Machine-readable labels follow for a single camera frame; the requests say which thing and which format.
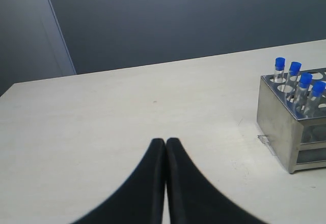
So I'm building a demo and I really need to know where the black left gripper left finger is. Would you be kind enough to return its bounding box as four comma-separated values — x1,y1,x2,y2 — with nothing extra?
75,138,167,223

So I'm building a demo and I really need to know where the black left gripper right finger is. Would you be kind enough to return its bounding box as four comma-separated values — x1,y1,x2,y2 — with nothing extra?
166,137,264,223

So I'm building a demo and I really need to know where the blue capped tube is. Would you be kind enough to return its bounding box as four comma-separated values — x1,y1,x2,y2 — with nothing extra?
304,81,325,118
283,62,302,93
293,73,313,109
273,57,285,83

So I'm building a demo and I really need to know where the blue capped tube back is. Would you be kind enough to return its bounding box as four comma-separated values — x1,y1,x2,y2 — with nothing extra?
283,62,302,93

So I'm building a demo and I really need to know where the stainless steel test tube rack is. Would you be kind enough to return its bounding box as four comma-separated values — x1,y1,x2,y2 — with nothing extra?
257,75,325,174

